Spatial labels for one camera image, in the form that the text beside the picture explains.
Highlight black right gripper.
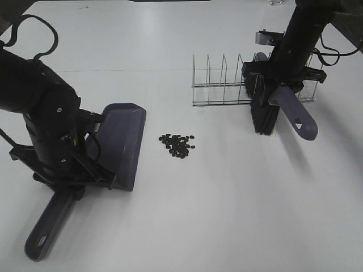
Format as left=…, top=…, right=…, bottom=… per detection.
left=242, top=42, right=327, bottom=92

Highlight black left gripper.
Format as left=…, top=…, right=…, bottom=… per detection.
left=9, top=107, right=116, bottom=200

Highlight purple hand brush black bristles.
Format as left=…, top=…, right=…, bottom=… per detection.
left=242, top=52, right=318, bottom=141

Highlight purple plastic dustpan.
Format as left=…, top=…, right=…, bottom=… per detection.
left=24, top=103, right=146, bottom=261

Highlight pile of coffee beans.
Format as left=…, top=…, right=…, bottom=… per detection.
left=158, top=133, right=196, bottom=159

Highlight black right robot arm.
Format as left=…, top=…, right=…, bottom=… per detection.
left=242, top=1, right=362, bottom=97

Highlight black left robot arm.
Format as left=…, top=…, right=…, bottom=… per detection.
left=1, top=49, right=116, bottom=191

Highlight clear glass cup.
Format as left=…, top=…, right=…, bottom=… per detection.
left=268, top=0, right=285, bottom=6

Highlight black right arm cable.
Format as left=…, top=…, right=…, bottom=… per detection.
left=310, top=16, right=363, bottom=67

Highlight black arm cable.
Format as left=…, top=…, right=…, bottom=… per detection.
left=0, top=14, right=59, bottom=62
left=310, top=16, right=363, bottom=67

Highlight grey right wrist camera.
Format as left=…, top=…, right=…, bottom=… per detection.
left=255, top=29, right=284, bottom=46

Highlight metal wire dish rack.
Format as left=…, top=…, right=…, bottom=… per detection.
left=192, top=52, right=324, bottom=107

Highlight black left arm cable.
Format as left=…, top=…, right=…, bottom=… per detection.
left=0, top=14, right=59, bottom=62

